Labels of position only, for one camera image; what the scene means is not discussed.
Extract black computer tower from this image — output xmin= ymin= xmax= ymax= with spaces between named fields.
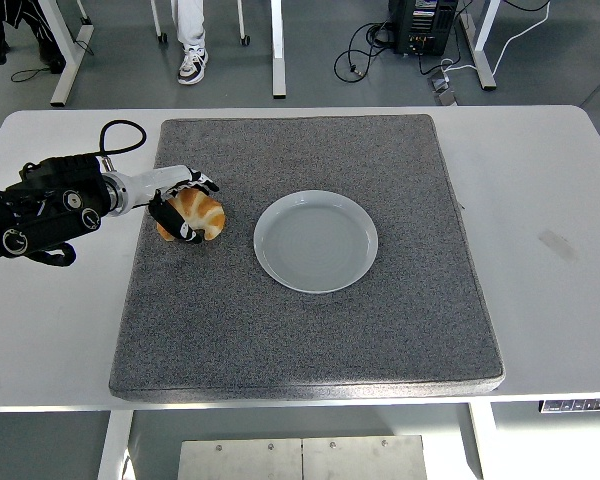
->
xmin=388 ymin=0 xmax=460 ymax=56

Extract person's leg with sneaker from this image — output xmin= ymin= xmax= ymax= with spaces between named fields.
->
xmin=171 ymin=0 xmax=210 ymax=86

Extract grey foot pedal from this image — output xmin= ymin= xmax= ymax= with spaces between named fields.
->
xmin=428 ymin=69 xmax=459 ymax=106

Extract white table leg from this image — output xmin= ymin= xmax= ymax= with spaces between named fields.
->
xmin=97 ymin=409 xmax=135 ymax=480
xmin=467 ymin=401 xmax=501 ymax=480

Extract white floor cable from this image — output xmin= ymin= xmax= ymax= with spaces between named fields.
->
xmin=439 ymin=0 xmax=551 ymax=76

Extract grey speckled mat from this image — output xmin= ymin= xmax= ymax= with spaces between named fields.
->
xmin=108 ymin=113 xmax=506 ymax=403

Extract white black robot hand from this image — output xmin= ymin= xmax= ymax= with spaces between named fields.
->
xmin=123 ymin=164 xmax=221 ymax=246

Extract golden croissant bread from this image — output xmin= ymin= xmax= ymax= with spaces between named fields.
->
xmin=156 ymin=187 xmax=227 ymax=242

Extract thin black floor cable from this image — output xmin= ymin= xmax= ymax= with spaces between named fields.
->
xmin=10 ymin=39 xmax=91 ymax=84

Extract table height control panel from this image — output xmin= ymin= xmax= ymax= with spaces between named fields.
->
xmin=538 ymin=397 xmax=600 ymax=415

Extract white chair leg with caster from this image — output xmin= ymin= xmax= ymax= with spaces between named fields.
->
xmin=237 ymin=0 xmax=252 ymax=46
xmin=149 ymin=0 xmax=169 ymax=44

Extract round grey plate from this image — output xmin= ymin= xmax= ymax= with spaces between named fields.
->
xmin=252 ymin=189 xmax=380 ymax=295

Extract black floor cable with plug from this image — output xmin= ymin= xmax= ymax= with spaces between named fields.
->
xmin=333 ymin=19 xmax=396 ymax=81

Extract grey metal plate with screws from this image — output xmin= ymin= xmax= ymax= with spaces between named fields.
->
xmin=301 ymin=434 xmax=428 ymax=480
xmin=177 ymin=438 xmax=304 ymax=480

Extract seated person's legs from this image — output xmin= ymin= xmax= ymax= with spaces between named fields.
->
xmin=0 ymin=0 xmax=66 ymax=74

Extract white desk leg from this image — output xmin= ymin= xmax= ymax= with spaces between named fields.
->
xmin=271 ymin=0 xmax=287 ymax=99
xmin=49 ymin=0 xmax=96 ymax=108
xmin=459 ymin=0 xmax=501 ymax=91

